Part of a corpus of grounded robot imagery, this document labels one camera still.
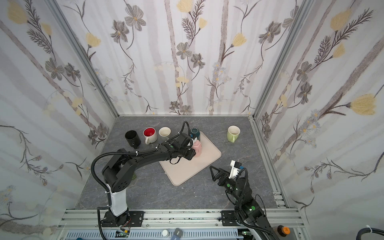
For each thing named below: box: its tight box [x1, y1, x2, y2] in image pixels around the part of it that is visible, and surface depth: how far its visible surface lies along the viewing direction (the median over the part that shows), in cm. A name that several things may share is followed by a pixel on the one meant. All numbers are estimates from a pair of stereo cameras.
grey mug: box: [158, 126, 172, 140], surface depth 102 cm
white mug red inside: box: [143, 127, 158, 145], surface depth 103 cm
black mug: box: [125, 130, 142, 150], surface depth 100 cm
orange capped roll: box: [277, 225, 291, 237], surface depth 65 cm
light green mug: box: [227, 125, 241, 143], surface depth 103 cm
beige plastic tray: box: [159, 131, 222, 186], surface depth 93 cm
